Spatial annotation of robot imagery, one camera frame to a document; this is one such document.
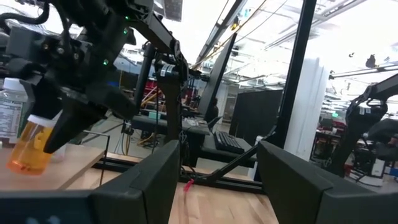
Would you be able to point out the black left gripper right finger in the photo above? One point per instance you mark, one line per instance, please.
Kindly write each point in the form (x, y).
(292, 199)

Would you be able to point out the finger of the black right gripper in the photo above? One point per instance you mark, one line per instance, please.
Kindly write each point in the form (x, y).
(43, 99)
(74, 118)

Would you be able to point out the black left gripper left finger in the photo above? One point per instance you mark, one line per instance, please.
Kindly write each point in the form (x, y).
(149, 199)

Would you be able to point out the medium white-capped labelled bottle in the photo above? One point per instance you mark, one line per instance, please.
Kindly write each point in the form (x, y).
(12, 112)

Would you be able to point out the small clear vial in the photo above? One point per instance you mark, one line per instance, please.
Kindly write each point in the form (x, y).
(60, 154)

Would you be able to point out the orange bottle wide white cap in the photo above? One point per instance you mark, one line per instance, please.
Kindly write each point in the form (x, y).
(28, 152)

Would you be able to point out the background black robot arm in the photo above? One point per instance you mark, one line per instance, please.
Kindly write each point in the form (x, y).
(357, 124)

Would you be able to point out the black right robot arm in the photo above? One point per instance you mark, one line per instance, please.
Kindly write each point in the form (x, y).
(172, 102)

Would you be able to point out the wooden shelf with black legs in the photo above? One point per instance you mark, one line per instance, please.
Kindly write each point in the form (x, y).
(62, 174)

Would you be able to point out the red clip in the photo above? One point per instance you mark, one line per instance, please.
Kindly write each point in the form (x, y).
(188, 185)

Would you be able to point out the teal box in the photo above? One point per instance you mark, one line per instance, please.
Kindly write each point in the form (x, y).
(154, 115)

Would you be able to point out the dark grey cart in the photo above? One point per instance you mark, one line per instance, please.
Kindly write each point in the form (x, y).
(199, 130)

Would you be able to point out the black background partition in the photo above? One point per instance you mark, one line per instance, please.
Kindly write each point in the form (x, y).
(258, 118)

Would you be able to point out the white column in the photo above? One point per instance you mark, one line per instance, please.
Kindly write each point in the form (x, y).
(311, 109)

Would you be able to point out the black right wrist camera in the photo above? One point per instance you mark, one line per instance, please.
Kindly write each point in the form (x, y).
(23, 43)

